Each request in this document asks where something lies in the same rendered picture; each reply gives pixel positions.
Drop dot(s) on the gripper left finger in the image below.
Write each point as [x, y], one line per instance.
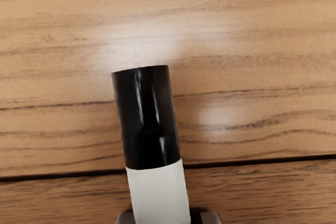
[125, 218]

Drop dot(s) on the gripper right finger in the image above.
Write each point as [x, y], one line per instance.
[207, 217]

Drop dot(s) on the black and white marker pen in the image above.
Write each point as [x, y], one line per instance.
[149, 119]

